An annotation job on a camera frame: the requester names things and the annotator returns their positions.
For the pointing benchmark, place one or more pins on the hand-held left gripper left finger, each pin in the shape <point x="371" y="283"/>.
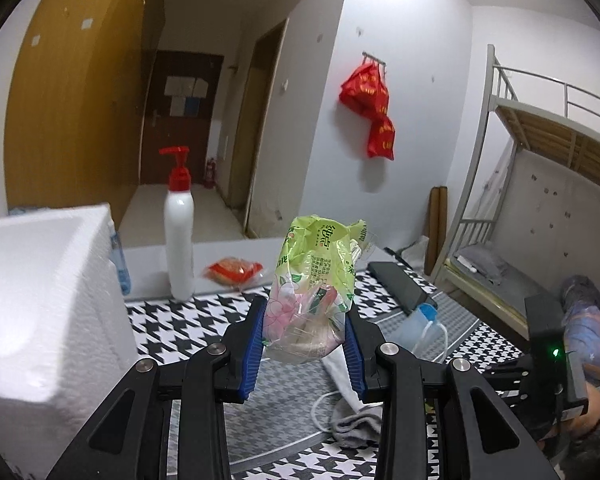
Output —
<point x="252" y="355"/>

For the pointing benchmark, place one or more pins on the red fire extinguisher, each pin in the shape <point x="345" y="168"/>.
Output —
<point x="209" y="174"/>

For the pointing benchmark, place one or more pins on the white paper notices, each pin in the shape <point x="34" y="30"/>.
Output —
<point x="185" y="92"/>

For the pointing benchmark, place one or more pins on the metal wall hook rack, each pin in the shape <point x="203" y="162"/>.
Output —
<point x="374" y="57"/>

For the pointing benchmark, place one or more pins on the light wooden side door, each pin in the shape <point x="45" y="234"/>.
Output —
<point x="260" y="135"/>

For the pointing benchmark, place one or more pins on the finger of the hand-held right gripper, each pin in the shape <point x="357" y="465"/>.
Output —
<point x="510" y="372"/>

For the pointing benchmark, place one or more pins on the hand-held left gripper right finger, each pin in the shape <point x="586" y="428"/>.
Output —
<point x="355" y="362"/>

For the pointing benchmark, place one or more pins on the red snack packet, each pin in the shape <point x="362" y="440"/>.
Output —
<point x="230" y="270"/>

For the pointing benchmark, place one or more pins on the metal bunk bed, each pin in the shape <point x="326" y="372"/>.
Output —
<point x="540" y="130"/>

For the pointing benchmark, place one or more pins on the clear water bottle blue label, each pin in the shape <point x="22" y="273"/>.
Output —
<point x="122" y="270"/>

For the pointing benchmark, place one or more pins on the white pump bottle red cap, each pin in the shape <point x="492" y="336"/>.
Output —
<point x="180" y="240"/>

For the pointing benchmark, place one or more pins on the red plastic bag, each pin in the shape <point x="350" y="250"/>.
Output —
<point x="365" y="87"/>
<point x="381" y="137"/>

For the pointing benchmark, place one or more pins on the grey pillow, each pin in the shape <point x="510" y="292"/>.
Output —
<point x="480" y="260"/>

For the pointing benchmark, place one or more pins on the grey sock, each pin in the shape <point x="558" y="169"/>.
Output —
<point x="355" y="417"/>

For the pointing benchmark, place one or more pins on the person's right hand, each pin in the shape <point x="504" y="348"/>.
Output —
<point x="595" y="412"/>

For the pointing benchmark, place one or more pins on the blue face mask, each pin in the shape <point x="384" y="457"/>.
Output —
<point x="420" y="327"/>

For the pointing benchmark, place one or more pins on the person's patterned blue pants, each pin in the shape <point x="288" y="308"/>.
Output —
<point x="592" y="320"/>

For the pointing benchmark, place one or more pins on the houndstooth tablecloth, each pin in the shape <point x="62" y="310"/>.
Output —
<point x="190" y="320"/>

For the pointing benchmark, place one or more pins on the dark brown door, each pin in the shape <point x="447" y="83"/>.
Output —
<point x="180" y="145"/>

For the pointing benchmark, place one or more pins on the black flat bar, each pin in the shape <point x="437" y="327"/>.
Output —
<point x="400" y="282"/>

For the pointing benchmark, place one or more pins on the wooden wardrobe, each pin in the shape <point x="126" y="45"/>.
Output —
<point x="80" y="85"/>

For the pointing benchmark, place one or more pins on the white foam box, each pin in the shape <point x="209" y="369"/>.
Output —
<point x="40" y="300"/>

